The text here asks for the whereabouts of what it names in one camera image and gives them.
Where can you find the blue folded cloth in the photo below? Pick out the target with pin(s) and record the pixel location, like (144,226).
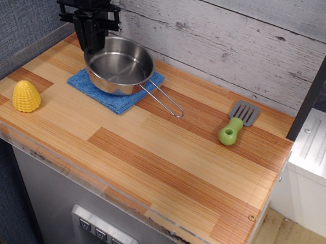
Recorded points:
(117,104)

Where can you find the white ribbed box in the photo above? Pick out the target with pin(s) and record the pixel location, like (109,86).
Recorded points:
(300,194)

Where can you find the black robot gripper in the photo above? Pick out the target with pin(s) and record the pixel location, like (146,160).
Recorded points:
(91,36)

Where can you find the yellow toy corn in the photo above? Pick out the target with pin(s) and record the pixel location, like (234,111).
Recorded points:
(26,98)

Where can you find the silver dispenser panel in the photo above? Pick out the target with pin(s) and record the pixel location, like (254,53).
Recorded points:
(91,229)

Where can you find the stainless steel pot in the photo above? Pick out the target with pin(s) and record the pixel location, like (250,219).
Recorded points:
(123,68)

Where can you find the green handled grey spatula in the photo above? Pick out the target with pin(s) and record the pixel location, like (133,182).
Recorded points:
(242,114)

